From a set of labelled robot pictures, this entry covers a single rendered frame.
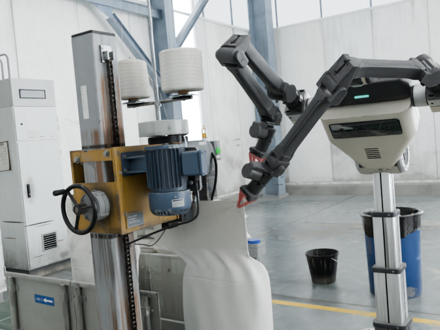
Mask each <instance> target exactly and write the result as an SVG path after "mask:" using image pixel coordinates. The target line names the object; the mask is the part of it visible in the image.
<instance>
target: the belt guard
mask: <svg viewBox="0 0 440 330"><path fill-rule="evenodd" d="M138 131H139V138H149V137H161V136H162V135H168V136H179V135H180V136H183V134H184V135H185V136H186V135H188V134H189V123H188V120H187V119H170V120H154V121H147V122H140V123H138Z"/></svg>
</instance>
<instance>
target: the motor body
mask: <svg viewBox="0 0 440 330"><path fill-rule="evenodd" d="M184 147H186V143H180V144H171V145H156V146H148V147H144V150H145V152H144V153H145V158H146V159H145V167H146V165H147V167H146V175H147V188H149V189H151V192H148V196H147V198H149V208H150V211H151V212H152V214H153V215H156V216H173V215H181V214H184V213H187V212H188V211H189V210H190V208H191V194H192V193H191V190H190V189H189V188H187V182H186V180H188V176H183V174H182V173H181V161H180V155H181V153H182V152H185V148H184Z"/></svg>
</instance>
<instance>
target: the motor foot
mask: <svg viewBox="0 0 440 330"><path fill-rule="evenodd" d="M120 159H121V166H122V176H123V177H126V176H130V175H139V174H145V173H146V167H145V155H144V151H131V152H124V153H121V154H120Z"/></svg>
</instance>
